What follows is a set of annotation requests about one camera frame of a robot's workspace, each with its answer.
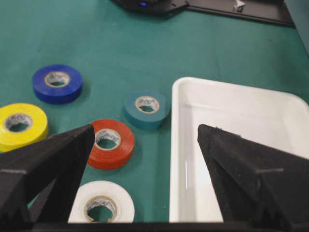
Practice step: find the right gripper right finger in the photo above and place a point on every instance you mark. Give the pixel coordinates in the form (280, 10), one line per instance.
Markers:
(255, 182)

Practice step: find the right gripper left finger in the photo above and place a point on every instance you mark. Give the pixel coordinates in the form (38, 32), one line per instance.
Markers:
(39, 182)

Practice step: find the yellow tape roll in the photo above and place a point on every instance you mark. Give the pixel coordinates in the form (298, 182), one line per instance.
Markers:
(21, 124)

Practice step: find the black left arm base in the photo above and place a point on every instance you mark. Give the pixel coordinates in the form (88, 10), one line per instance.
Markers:
(153, 7)

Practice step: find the white tape roll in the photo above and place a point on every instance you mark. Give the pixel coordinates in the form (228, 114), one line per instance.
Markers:
(102, 193)

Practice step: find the red tape roll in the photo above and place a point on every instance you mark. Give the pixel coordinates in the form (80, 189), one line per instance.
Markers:
(113, 145)

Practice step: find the blue tape roll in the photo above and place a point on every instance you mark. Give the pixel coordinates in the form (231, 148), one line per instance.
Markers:
(57, 84)

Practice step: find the teal tape roll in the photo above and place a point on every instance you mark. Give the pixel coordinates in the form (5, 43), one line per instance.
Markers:
(146, 109)

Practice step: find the white rectangular plastic tray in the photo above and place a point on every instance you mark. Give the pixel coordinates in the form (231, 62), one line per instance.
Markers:
(276, 119)

